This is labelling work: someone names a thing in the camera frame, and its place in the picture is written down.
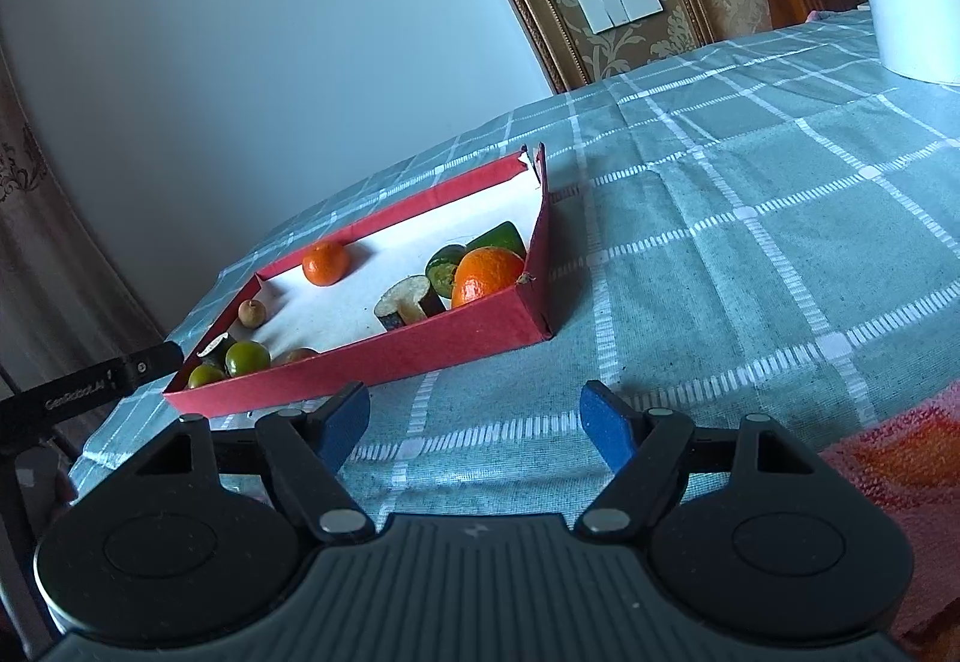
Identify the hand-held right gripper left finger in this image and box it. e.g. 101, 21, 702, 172
131, 381, 376, 544

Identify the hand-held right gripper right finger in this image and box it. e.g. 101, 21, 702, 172
574, 379, 822, 544

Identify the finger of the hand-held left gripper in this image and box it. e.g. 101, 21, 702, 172
112, 342, 185, 397

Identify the red cardboard box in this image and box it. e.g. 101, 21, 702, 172
163, 143, 557, 419

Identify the small orange mandarin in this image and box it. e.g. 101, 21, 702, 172
302, 240, 352, 288

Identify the green avocado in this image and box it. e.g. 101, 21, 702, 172
425, 244, 467, 299

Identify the large orange mandarin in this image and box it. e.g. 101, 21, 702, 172
451, 245, 526, 309

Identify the green cucumber piece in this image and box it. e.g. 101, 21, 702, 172
469, 221, 528, 260

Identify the patterned beige curtain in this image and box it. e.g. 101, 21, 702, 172
0, 50, 166, 400

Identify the teal checkered tablecloth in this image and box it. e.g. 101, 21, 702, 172
71, 5, 960, 535

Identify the white wall switch panel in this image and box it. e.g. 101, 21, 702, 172
577, 0, 665, 35

